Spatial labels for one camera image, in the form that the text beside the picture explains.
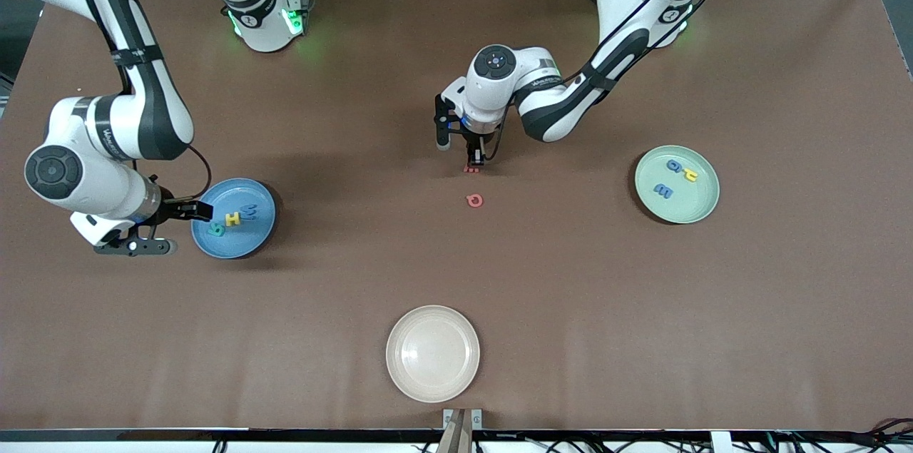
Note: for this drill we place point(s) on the beige plate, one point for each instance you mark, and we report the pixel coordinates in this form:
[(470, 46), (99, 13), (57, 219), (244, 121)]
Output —
[(433, 354)]

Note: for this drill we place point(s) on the grey metal mounting bracket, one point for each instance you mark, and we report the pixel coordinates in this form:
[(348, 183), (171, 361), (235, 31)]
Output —
[(448, 416)]

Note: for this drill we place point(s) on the blue uppercase letter M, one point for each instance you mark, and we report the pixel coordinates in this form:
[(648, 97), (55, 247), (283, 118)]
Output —
[(249, 211)]

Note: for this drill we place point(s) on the blue lowercase letter m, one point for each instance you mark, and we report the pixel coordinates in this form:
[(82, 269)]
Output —
[(662, 190)]

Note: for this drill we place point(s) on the yellow uppercase letter H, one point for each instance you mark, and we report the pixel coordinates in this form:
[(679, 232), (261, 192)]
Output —
[(233, 219)]

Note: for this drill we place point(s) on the red uppercase letter Q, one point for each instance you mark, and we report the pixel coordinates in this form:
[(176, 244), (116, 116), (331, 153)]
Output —
[(470, 200)]

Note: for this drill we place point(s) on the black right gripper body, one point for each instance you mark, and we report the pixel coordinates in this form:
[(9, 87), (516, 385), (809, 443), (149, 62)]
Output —
[(173, 210)]

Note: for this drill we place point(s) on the green plate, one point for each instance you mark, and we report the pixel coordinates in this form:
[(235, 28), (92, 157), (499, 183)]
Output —
[(685, 203)]

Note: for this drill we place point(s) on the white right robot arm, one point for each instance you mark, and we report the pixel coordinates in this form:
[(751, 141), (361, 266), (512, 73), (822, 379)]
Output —
[(107, 189)]

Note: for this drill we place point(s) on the blue plate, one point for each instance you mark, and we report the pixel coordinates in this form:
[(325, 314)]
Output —
[(242, 242)]

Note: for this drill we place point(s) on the blue lowercase letter g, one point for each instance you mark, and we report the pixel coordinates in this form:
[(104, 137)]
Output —
[(673, 166)]

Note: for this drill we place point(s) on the yellow lowercase letter h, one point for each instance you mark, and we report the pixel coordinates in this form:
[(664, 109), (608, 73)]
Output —
[(690, 174)]

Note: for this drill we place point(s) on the teal uppercase letter R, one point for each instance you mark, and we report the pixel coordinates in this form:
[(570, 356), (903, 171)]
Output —
[(216, 228)]

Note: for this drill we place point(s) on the tan wooden post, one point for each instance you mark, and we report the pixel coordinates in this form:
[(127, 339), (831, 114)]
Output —
[(460, 439)]

